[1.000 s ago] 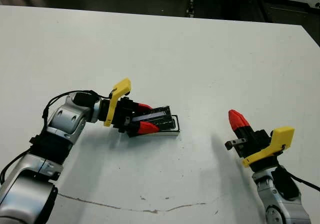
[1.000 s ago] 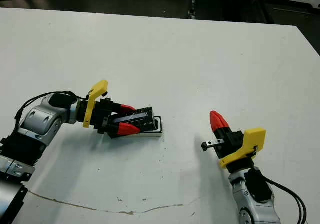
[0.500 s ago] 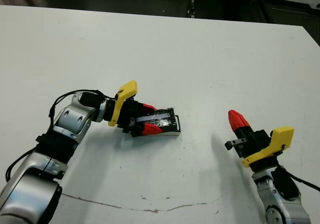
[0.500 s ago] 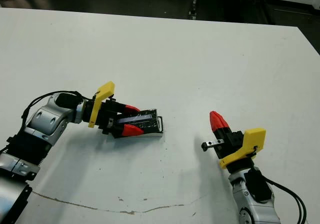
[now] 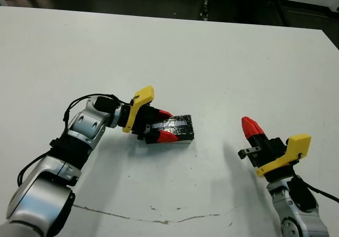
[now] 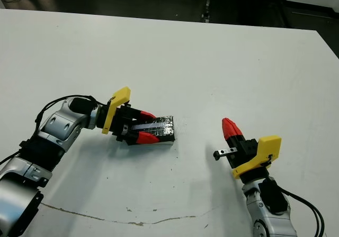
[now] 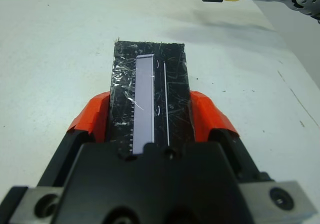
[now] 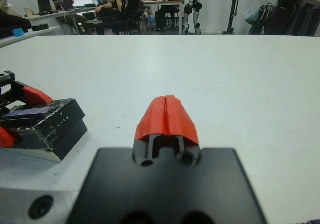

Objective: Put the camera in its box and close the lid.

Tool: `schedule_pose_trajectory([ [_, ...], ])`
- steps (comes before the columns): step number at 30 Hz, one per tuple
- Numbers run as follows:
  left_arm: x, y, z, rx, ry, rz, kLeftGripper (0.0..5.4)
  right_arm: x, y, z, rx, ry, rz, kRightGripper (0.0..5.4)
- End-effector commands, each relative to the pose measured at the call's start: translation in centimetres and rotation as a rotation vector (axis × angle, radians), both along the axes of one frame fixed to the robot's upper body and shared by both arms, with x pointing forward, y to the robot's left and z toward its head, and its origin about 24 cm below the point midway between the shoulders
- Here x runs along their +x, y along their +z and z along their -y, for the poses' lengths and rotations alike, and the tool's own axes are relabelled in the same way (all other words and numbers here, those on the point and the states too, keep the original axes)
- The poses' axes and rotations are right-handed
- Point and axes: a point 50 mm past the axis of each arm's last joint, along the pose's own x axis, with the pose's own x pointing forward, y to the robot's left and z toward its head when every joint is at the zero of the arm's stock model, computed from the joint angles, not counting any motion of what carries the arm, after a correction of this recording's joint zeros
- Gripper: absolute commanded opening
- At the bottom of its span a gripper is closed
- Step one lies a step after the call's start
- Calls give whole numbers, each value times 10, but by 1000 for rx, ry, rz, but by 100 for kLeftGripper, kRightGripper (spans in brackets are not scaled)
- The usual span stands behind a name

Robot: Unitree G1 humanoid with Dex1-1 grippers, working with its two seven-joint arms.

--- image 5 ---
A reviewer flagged left gripper, yellow mount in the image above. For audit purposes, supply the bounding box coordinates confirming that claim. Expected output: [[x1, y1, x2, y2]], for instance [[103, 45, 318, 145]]
[[122, 85, 181, 144]]

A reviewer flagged right gripper, yellow mount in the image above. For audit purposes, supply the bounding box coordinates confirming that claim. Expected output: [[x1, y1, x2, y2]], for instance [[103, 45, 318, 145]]
[[237, 115, 312, 181]]

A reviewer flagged black taped box lid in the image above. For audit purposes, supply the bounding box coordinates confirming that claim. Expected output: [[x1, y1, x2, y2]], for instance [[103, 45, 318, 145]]
[[150, 113, 195, 142]]

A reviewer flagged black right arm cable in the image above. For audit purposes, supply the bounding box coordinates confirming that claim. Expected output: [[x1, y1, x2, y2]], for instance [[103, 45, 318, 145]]
[[298, 177, 339, 204]]

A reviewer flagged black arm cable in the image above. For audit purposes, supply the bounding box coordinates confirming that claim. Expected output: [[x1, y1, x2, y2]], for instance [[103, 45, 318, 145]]
[[298, 177, 339, 204], [16, 93, 133, 188]]

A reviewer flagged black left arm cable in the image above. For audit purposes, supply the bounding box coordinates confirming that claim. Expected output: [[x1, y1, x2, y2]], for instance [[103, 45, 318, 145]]
[[16, 93, 133, 188]]

